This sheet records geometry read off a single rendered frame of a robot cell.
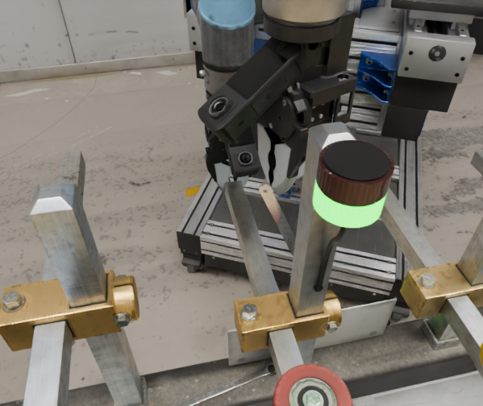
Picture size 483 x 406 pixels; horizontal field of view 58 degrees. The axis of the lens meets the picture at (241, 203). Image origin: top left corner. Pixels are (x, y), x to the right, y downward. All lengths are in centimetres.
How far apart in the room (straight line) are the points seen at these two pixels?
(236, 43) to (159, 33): 254
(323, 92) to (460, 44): 63
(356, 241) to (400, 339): 84
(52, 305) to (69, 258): 8
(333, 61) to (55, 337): 39
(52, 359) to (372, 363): 48
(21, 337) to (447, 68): 93
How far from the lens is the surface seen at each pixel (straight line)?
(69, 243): 42
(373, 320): 74
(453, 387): 88
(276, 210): 55
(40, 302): 51
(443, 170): 241
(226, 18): 62
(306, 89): 44
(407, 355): 78
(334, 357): 75
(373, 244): 161
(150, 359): 155
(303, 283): 52
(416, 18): 114
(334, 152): 37
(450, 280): 67
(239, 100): 42
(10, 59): 328
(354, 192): 35
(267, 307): 58
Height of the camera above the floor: 135
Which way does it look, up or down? 42 degrees down
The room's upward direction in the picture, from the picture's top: straight up
